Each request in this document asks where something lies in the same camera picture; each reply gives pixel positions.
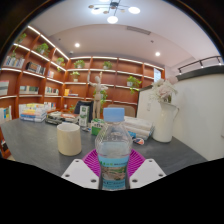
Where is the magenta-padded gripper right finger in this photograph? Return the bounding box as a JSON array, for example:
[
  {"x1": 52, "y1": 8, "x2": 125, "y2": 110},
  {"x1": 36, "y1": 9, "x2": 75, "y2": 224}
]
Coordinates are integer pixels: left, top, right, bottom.
[{"x1": 127, "y1": 148, "x2": 167, "y2": 190}]

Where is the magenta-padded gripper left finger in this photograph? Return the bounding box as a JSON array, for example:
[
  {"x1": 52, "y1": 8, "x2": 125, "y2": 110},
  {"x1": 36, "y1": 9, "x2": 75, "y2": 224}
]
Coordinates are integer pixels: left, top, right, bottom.
[{"x1": 61, "y1": 148, "x2": 101, "y2": 191}]

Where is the clear blue-capped water bottle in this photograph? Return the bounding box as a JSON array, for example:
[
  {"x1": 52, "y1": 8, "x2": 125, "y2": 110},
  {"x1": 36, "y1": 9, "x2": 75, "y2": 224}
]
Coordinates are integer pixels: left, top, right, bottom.
[{"x1": 94, "y1": 106, "x2": 134, "y2": 191}]

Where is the cream ceramic cup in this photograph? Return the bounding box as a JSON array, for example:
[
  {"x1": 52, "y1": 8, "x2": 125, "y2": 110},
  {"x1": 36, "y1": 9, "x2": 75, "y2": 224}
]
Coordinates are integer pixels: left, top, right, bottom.
[{"x1": 56, "y1": 122, "x2": 83, "y2": 157}]

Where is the stack of white folded cloths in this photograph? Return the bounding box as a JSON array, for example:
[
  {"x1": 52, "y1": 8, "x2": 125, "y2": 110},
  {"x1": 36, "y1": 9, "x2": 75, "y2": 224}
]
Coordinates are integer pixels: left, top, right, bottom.
[{"x1": 123, "y1": 115, "x2": 156, "y2": 141}]

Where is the small green box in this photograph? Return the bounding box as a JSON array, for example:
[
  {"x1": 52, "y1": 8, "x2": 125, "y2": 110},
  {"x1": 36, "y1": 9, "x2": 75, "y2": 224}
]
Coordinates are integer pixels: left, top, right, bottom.
[{"x1": 90, "y1": 118, "x2": 106, "y2": 137}]

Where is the white pitcher vase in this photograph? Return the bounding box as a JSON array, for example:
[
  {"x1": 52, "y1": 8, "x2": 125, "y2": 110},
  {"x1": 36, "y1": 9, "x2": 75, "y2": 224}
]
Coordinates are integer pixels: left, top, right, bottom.
[{"x1": 151, "y1": 100, "x2": 181, "y2": 144}]

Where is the green and white carton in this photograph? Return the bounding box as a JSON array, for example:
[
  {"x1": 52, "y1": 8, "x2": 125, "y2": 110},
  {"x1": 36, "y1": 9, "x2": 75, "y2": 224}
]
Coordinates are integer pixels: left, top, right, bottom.
[{"x1": 78, "y1": 105, "x2": 91, "y2": 128}]

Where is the dark office chair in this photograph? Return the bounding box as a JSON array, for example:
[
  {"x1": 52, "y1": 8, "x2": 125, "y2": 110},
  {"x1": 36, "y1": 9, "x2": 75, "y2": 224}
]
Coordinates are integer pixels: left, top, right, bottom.
[{"x1": 73, "y1": 100, "x2": 95, "y2": 125}]

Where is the colourful book stack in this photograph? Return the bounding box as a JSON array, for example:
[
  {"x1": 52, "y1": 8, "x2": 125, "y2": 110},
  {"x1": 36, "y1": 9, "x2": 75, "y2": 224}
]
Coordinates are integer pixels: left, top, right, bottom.
[{"x1": 18, "y1": 102, "x2": 48, "y2": 124}]

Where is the wooden artist mannequin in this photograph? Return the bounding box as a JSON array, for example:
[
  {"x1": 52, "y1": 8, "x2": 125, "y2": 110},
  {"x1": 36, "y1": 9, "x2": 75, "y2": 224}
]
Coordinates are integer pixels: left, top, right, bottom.
[{"x1": 87, "y1": 72, "x2": 110, "y2": 120}]

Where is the white counter with dark top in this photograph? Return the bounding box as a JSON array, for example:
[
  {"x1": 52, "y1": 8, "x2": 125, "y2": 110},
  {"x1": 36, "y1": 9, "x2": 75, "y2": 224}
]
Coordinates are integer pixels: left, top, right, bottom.
[{"x1": 136, "y1": 64, "x2": 224, "y2": 162}]

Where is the pale pink flower bouquet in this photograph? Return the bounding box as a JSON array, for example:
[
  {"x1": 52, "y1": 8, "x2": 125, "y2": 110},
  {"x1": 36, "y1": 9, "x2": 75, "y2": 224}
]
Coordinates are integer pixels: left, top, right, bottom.
[{"x1": 149, "y1": 77, "x2": 179, "y2": 105}]

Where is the ceiling air vent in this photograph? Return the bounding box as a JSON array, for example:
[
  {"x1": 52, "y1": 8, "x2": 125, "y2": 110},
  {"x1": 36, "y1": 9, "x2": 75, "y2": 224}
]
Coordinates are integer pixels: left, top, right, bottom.
[{"x1": 126, "y1": 25, "x2": 152, "y2": 36}]

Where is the branched ceiling lamp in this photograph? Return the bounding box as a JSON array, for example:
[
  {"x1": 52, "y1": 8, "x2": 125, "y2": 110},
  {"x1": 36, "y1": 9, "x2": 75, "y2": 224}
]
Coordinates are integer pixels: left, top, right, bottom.
[{"x1": 87, "y1": 0, "x2": 142, "y2": 25}]

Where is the wooden wall shelf unit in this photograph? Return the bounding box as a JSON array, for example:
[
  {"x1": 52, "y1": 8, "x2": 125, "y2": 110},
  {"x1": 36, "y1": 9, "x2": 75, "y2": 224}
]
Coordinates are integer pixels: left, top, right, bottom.
[{"x1": 0, "y1": 24, "x2": 166, "y2": 122}]

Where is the black track light rail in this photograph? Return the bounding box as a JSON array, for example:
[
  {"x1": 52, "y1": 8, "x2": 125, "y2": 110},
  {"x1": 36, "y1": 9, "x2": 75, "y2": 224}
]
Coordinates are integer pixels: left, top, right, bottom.
[{"x1": 177, "y1": 55, "x2": 224, "y2": 75}]

